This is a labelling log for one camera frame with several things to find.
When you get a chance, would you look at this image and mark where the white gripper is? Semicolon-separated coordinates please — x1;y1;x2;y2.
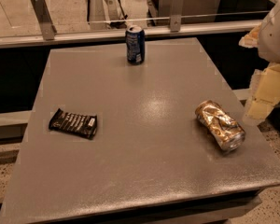
244;63;280;121

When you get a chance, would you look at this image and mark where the black chocolate bar wrapper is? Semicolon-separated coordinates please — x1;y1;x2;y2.
49;109;97;139

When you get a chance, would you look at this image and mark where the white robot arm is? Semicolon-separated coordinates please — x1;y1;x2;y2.
239;0;280;125

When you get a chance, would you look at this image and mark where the crushed gold can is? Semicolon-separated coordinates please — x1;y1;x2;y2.
195;100;245;151

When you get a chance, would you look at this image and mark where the blue soda can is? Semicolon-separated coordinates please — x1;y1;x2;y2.
125;25;145;64

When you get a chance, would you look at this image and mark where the right metal bracket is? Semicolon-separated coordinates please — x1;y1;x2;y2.
170;0;184;32

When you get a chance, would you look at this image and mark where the metal bracket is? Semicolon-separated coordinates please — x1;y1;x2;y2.
170;0;184;32
30;0;57;40

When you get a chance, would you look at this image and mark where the left metal bracket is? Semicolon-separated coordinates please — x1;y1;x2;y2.
30;0;57;40

